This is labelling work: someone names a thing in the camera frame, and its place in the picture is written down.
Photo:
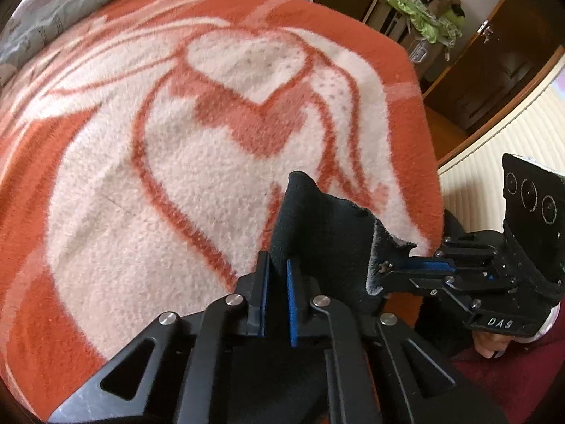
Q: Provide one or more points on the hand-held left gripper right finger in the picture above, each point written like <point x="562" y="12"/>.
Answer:
<point x="292" y="302"/>

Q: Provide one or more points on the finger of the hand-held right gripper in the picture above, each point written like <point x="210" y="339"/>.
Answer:
<point x="423" y="283"/>
<point x="441" y="266"/>

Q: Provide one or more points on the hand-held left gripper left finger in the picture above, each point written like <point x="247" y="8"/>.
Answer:
<point x="264" y="293"/>

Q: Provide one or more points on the black pants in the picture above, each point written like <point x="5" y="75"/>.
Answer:
<point x="326" y="225"/>

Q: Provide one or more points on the person's right hand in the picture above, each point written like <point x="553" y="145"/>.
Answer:
<point x="492" y="345"/>

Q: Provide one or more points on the white ribbed radiator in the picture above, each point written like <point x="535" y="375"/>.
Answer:
<point x="481" y="185"/>

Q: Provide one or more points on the person's maroon clothing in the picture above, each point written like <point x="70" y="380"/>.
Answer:
<point x="521" y="384"/>

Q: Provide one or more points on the orange and white blanket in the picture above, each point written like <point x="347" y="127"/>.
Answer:
<point x="132" y="185"/>

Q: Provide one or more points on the brown wooden door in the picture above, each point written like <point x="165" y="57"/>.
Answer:
<point x="494" y="79"/>

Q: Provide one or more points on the cardboard box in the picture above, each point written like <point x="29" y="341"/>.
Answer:
<point x="419" y="53"/>

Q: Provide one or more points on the green patterned cloth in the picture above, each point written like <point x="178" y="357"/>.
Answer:
<point x="419" y="13"/>

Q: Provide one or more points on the grey duvet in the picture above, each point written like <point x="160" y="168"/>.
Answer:
<point x="48" y="17"/>

